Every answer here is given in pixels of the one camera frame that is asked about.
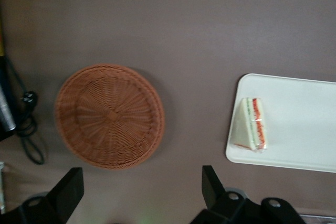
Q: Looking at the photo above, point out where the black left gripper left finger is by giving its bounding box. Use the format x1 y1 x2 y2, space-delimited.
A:
19 167 85 224

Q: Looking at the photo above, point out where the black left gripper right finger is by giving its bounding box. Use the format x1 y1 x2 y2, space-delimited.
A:
189 165 248 224

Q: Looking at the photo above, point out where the triangle sandwich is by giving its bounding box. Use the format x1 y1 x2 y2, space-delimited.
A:
229 97 269 154

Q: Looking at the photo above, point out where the round brown wicker basket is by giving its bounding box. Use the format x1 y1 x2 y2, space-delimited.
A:
53 62 166 171

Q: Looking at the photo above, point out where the beige plastic tray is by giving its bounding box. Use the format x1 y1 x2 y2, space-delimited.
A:
225 73 336 174

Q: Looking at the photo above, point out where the black power cable with plug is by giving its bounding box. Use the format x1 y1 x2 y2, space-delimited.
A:
7 57 46 166

